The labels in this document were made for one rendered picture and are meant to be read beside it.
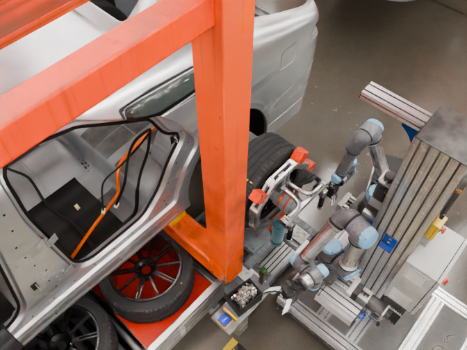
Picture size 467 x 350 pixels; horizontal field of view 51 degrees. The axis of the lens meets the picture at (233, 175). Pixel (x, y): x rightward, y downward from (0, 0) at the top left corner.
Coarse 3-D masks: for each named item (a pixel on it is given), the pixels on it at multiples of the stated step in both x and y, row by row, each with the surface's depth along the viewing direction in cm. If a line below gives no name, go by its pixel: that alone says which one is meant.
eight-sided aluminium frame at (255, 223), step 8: (288, 160) 313; (280, 168) 309; (288, 168) 309; (296, 168) 316; (304, 168) 329; (272, 176) 305; (280, 176) 305; (296, 176) 345; (272, 184) 302; (296, 192) 348; (256, 208) 308; (256, 216) 310; (256, 224) 321; (264, 224) 334
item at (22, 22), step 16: (0, 0) 101; (16, 0) 101; (32, 0) 101; (48, 0) 101; (64, 0) 102; (80, 0) 103; (0, 16) 98; (16, 16) 98; (32, 16) 98; (48, 16) 99; (0, 32) 95; (16, 32) 96; (32, 32) 99; (0, 48) 95
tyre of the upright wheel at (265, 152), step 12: (252, 144) 312; (264, 144) 313; (276, 144) 316; (288, 144) 322; (252, 156) 309; (264, 156) 307; (276, 156) 307; (288, 156) 317; (252, 168) 305; (264, 168) 303; (252, 180) 303; (264, 216) 351
